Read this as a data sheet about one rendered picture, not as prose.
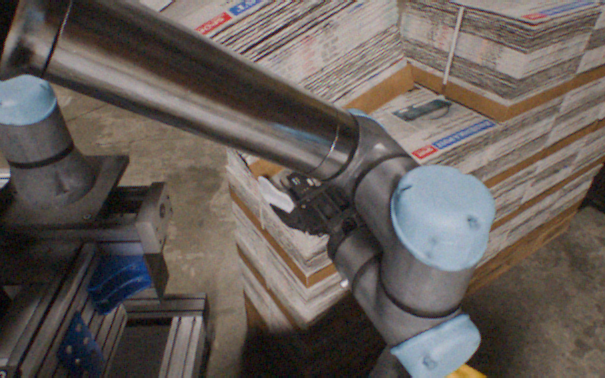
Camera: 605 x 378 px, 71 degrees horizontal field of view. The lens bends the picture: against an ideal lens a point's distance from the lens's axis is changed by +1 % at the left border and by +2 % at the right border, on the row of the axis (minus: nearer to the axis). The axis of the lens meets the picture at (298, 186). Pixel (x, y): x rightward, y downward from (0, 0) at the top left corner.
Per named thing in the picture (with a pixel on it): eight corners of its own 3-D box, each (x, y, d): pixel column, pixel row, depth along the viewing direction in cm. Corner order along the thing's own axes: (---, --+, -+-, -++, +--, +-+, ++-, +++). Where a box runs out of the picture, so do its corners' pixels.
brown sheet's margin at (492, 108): (392, 70, 126) (394, 56, 123) (456, 50, 139) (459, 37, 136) (503, 123, 101) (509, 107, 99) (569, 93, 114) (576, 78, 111)
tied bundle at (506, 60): (391, 72, 126) (403, -10, 112) (456, 52, 139) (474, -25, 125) (501, 125, 102) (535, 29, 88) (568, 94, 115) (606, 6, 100)
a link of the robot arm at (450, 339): (500, 315, 36) (473, 367, 41) (418, 232, 44) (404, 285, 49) (427, 352, 33) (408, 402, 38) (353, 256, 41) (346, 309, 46)
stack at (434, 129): (244, 323, 153) (217, 126, 102) (457, 206, 204) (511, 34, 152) (304, 416, 128) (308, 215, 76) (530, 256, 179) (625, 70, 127)
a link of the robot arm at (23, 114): (19, 171, 73) (-17, 100, 64) (-12, 144, 79) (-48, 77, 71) (85, 142, 80) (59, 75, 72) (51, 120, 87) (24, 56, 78)
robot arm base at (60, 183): (-1, 211, 80) (-26, 169, 73) (37, 164, 91) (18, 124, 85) (80, 209, 80) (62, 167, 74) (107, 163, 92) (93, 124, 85)
